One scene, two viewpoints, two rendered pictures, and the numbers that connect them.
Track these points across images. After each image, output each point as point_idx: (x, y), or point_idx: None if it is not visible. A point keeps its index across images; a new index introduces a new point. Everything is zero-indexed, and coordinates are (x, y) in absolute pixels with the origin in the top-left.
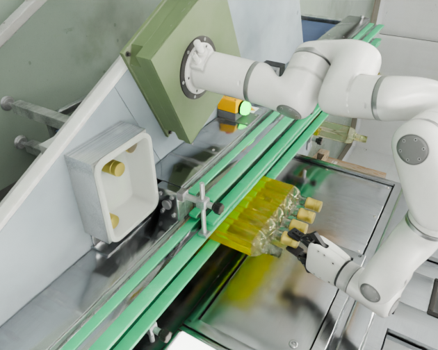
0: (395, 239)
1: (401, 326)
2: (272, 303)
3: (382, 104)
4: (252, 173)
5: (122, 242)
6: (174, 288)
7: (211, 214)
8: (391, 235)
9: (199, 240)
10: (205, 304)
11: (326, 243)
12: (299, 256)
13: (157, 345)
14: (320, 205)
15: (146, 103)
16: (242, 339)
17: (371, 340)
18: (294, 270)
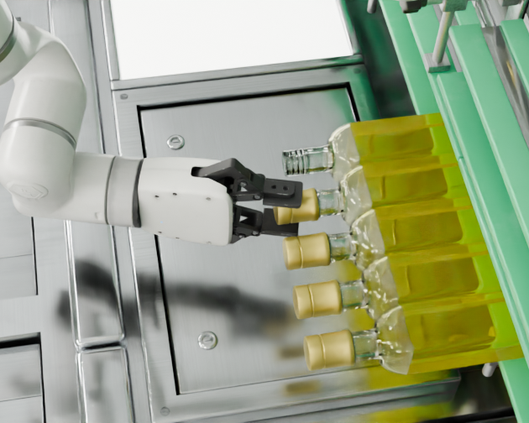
0: (23, 25)
1: (13, 316)
2: None
3: None
4: (524, 264)
5: None
6: (401, 25)
7: (464, 90)
8: (37, 35)
9: (430, 49)
10: (361, 107)
11: (200, 177)
12: (257, 212)
13: (374, 45)
14: (305, 340)
15: None
16: (256, 101)
17: (56, 251)
18: (276, 280)
